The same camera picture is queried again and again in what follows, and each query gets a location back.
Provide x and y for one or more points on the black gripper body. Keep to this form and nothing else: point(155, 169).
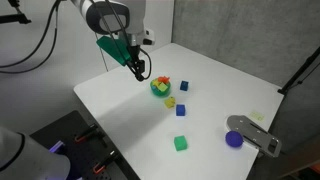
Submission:
point(133, 55)

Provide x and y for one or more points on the orange toy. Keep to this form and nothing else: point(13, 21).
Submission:
point(163, 79)

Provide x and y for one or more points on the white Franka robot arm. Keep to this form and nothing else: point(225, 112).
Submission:
point(133, 13)

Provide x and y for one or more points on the small yellow toy piece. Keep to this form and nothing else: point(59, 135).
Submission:
point(154, 82)

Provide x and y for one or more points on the yellow-green block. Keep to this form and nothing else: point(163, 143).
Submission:
point(162, 87)

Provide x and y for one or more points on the green bowl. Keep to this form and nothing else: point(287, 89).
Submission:
point(160, 91)

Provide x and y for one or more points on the small blue cube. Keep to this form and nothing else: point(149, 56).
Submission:
point(184, 85)

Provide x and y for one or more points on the black orange clamp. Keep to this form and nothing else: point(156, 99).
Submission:
point(105, 162)
point(86, 133)

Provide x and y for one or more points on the green cube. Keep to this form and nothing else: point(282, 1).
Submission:
point(180, 143)

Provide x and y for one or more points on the black perforated base board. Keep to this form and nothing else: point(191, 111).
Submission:
point(83, 156)

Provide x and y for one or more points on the blue ball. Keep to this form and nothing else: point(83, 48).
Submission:
point(234, 138)

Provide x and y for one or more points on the yellow sticky note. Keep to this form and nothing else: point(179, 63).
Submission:
point(256, 115)

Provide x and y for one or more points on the grey metal plate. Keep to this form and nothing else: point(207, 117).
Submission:
point(256, 133)

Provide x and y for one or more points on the black tripod stand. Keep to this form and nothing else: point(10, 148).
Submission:
point(300, 71)

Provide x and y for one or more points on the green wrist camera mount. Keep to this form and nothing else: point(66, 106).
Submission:
point(111, 48)

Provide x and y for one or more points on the black camera boom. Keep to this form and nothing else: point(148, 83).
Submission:
point(15, 17)

